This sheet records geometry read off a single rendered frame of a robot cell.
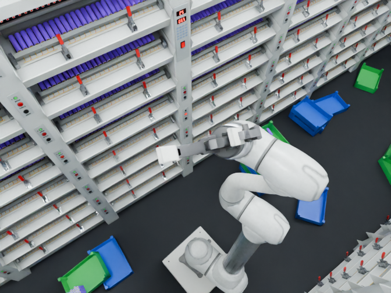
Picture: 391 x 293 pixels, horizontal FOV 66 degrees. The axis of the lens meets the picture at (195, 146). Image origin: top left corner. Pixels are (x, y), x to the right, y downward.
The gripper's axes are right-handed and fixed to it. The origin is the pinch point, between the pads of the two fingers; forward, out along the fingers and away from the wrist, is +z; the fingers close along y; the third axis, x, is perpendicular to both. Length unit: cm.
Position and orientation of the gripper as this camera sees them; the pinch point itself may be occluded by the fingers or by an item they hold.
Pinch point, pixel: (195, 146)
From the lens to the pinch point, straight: 51.3
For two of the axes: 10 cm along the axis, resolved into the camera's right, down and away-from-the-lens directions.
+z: -3.9, 0.6, -9.2
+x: 2.3, 9.7, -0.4
